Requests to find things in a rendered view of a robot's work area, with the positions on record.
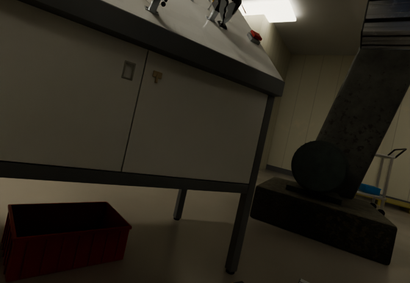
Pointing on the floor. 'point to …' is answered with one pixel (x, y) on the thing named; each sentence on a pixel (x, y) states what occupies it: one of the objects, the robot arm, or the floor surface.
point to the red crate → (61, 237)
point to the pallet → (392, 203)
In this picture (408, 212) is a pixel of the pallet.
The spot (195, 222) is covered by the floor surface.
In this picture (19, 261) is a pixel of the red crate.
